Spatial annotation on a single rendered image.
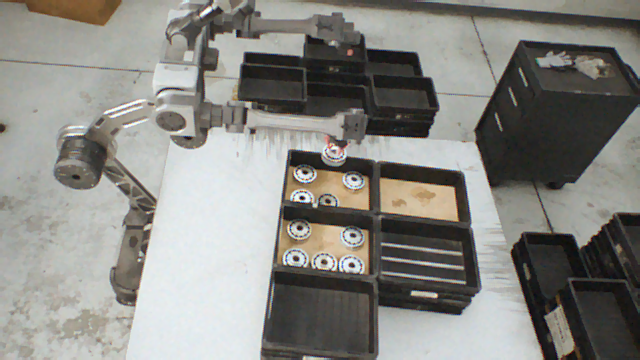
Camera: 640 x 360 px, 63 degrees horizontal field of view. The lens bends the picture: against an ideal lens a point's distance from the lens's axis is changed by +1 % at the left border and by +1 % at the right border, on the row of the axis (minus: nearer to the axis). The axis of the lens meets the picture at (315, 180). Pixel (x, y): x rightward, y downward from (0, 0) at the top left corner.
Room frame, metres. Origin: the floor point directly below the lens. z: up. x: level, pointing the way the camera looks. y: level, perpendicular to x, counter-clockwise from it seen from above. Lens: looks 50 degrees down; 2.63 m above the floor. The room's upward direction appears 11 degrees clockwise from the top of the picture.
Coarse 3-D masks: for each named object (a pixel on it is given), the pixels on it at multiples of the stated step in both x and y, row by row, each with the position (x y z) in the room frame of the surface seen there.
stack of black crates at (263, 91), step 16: (240, 64) 2.47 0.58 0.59; (256, 64) 2.50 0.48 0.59; (240, 80) 2.33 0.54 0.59; (256, 80) 2.48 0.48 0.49; (272, 80) 2.51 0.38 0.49; (288, 80) 2.53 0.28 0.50; (304, 80) 2.44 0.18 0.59; (240, 96) 2.20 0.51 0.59; (256, 96) 2.22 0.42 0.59; (272, 96) 2.36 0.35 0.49; (288, 96) 2.39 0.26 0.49; (304, 96) 2.30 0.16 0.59; (272, 112) 2.23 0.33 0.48; (288, 112) 2.25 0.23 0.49; (304, 112) 2.28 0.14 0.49; (272, 128) 2.24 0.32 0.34
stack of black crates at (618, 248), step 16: (608, 224) 1.83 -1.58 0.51; (624, 224) 1.86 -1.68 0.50; (592, 240) 1.82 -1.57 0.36; (608, 240) 1.75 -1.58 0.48; (624, 240) 1.69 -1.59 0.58; (592, 256) 1.76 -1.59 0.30; (608, 256) 1.69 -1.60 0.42; (624, 256) 1.63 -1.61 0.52; (592, 272) 1.68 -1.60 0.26; (608, 272) 1.62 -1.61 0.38; (624, 272) 1.56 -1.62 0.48
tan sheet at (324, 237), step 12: (312, 228) 1.23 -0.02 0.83; (324, 228) 1.24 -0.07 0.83; (336, 228) 1.25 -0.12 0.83; (288, 240) 1.15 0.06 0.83; (312, 240) 1.17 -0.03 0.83; (324, 240) 1.18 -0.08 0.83; (336, 240) 1.19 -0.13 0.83; (312, 252) 1.12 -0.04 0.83; (336, 252) 1.14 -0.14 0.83; (348, 252) 1.15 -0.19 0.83; (360, 252) 1.16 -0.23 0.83; (324, 264) 1.07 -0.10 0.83
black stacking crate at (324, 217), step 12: (288, 216) 1.25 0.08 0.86; (300, 216) 1.25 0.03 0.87; (312, 216) 1.26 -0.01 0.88; (324, 216) 1.26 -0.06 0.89; (336, 216) 1.27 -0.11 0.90; (348, 216) 1.27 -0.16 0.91; (360, 216) 1.27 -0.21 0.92; (360, 228) 1.27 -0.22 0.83; (372, 228) 1.24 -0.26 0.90; (372, 240) 1.18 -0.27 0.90; (372, 252) 1.12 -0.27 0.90; (372, 264) 1.07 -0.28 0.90
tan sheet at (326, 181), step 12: (288, 180) 1.46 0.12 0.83; (324, 180) 1.50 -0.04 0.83; (336, 180) 1.51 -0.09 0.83; (288, 192) 1.39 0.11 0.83; (312, 192) 1.42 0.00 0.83; (324, 192) 1.43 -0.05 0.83; (336, 192) 1.45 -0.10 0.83; (348, 192) 1.46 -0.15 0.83; (360, 192) 1.47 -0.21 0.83; (348, 204) 1.39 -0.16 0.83; (360, 204) 1.40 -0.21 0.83
